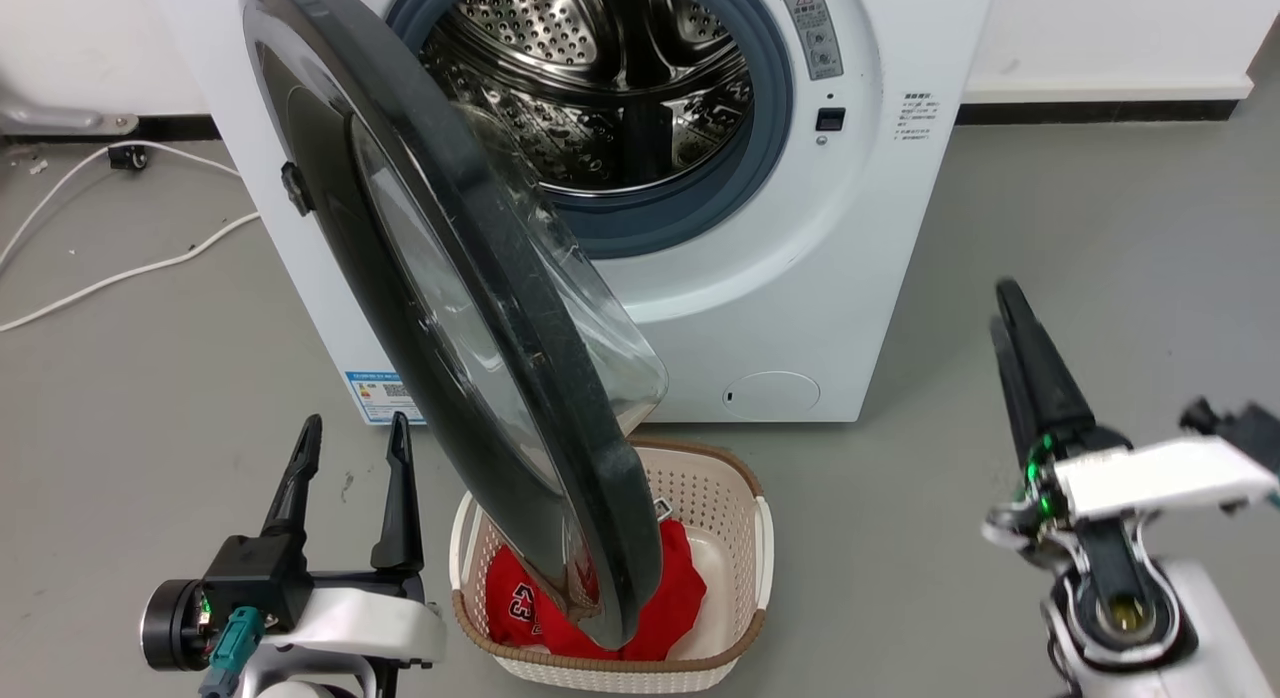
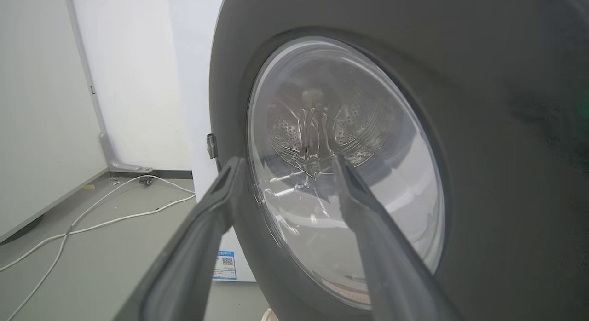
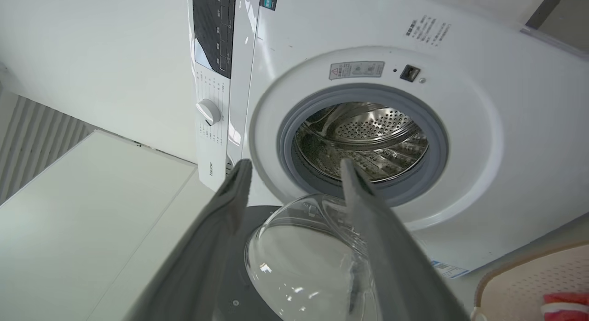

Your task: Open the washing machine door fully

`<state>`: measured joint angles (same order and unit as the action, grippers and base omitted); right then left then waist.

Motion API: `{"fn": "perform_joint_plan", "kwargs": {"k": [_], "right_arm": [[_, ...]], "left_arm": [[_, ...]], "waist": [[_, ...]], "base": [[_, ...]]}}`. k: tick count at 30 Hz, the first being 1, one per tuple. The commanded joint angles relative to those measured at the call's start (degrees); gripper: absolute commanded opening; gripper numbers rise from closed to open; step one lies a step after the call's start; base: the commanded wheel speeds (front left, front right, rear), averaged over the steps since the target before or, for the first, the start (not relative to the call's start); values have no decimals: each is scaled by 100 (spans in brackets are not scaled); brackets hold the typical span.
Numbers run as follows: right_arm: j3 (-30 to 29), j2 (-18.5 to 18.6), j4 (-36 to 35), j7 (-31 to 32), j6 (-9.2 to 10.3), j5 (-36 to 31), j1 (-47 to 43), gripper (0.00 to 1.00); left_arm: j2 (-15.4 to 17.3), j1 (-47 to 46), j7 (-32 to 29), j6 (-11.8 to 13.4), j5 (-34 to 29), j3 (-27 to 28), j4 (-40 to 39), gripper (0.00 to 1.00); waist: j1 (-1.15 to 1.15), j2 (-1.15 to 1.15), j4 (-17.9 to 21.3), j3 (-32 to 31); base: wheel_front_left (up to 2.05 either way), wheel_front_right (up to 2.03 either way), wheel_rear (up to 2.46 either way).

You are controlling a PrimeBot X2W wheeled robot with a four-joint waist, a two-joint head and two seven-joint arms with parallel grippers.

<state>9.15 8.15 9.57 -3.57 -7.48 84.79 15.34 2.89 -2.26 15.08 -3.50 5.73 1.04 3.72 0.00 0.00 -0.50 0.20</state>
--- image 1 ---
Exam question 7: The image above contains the white front-load washing machine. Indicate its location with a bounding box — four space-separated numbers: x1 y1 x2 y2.
150 0 1001 426

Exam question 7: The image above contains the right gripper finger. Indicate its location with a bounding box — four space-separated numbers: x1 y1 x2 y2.
989 317 1042 470
996 277 1097 442

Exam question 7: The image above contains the right gripper body white green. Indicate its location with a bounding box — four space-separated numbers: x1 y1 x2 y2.
984 398 1280 571

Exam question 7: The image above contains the thin white floor cable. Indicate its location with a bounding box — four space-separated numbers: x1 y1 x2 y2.
0 141 242 271

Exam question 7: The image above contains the red jersey garment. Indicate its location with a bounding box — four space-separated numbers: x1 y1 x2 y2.
485 518 708 662

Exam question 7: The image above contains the round white filter cover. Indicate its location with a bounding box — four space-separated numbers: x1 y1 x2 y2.
722 370 821 421

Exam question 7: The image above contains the grey metal floor bracket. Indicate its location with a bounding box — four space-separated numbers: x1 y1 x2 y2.
0 73 139 137

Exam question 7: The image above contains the teal cable connector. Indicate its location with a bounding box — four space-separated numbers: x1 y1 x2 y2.
198 607 266 698

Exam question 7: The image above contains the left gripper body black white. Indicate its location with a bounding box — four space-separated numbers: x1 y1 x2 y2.
140 534 447 672

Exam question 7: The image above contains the grey-blue rubber door gasket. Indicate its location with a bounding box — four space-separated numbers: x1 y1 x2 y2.
385 0 794 261

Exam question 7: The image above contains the thick white floor cable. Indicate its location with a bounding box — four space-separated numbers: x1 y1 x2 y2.
0 212 261 333

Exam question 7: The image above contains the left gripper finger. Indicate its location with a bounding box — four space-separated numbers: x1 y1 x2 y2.
371 410 424 572
262 414 324 539

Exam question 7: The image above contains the grey warning sticker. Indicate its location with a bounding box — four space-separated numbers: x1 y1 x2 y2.
782 0 844 81

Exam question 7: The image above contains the black round glass washer door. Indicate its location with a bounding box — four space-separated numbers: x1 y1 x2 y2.
240 0 669 651

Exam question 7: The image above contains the cream laundry basket brown rim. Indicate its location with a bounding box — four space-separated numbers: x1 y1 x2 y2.
449 438 776 695

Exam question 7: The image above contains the perforated steel washer drum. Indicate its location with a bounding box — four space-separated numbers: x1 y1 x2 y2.
420 0 753 194

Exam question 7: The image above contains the blue white energy label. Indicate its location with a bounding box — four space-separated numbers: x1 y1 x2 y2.
345 370 426 425

